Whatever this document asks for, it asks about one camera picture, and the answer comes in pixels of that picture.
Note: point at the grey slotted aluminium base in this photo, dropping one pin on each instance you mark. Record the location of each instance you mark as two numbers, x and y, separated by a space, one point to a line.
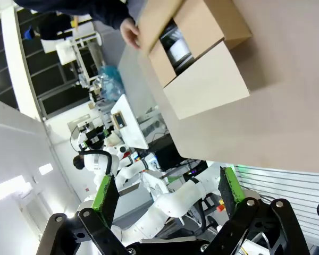
281 186

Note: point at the blue plastic bag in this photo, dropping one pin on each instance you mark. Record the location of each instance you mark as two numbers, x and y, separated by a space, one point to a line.
110 82

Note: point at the person's left hand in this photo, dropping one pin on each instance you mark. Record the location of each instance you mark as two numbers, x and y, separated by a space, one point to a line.
130 32

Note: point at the person's left forearm black sleeve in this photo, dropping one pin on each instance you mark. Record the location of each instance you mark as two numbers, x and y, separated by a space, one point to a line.
114 13

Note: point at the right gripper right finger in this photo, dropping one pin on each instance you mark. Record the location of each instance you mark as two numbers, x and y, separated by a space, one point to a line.
228 194

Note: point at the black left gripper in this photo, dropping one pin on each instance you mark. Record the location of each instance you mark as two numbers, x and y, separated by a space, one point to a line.
95 140

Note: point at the black computer case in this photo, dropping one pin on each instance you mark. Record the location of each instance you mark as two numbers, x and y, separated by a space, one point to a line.
170 158

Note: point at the ceiling light panel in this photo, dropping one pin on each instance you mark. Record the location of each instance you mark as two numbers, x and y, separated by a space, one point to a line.
45 169
8 188

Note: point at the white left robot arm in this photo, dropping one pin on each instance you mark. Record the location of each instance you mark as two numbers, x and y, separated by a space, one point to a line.
180 202

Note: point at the brown cardboard box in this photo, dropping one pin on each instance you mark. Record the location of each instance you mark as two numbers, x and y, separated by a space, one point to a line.
210 85

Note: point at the white background shelf frame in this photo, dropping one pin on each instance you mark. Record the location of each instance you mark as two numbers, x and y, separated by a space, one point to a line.
66 50

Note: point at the red emergency stop button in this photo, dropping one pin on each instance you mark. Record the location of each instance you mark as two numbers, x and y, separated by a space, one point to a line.
221 207

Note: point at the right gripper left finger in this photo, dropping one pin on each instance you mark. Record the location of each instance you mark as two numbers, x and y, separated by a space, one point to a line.
109 202

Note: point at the small tan framed box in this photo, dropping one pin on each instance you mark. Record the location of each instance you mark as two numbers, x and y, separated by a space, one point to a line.
119 120

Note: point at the background person in black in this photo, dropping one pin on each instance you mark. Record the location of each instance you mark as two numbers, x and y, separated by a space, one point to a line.
53 26

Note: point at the black controller box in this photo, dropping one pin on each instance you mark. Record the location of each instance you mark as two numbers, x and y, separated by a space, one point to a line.
196 171

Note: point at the black cylindrical item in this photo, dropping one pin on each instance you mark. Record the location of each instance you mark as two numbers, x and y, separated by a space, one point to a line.
176 50

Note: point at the white background table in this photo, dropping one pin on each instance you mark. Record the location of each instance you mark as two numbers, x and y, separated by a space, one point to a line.
130 132

